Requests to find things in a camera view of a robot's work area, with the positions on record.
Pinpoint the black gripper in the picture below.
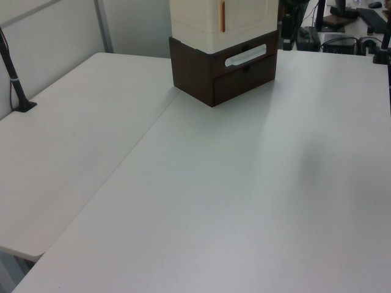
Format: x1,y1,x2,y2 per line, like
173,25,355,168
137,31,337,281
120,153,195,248
280,0,310,51

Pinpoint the cream wooden cabinet body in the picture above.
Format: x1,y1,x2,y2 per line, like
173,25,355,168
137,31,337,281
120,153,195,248
169,0,279,57

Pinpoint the black device with green mark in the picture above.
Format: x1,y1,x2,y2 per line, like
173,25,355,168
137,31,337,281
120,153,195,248
299,26,321,51

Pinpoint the brown wooden board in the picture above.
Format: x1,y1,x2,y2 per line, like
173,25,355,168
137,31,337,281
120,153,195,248
323,13,352,27

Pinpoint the black electronics box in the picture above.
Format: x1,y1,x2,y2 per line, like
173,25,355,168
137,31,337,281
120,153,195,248
322,36,358,56

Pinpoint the black padded wrist rest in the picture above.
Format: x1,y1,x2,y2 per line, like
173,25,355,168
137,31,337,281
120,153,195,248
329,6,362,19

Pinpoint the black keyboard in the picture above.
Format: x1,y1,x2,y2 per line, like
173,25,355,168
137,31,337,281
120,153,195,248
356,7,387,33

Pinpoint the black stand with table clamp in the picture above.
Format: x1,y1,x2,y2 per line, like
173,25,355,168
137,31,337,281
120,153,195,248
371,18,391,65

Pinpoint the dark brown drawer unit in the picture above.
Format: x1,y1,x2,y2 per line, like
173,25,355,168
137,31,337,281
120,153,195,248
169,29,278,108

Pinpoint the white drawer handle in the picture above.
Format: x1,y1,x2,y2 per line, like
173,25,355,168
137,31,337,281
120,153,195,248
224,43,268,67

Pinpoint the grey metal partition post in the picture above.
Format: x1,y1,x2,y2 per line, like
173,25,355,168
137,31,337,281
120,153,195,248
93,0,114,54

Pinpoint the black camera stand with base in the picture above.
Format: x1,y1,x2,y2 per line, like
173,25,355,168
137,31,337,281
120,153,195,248
0,26,38,113

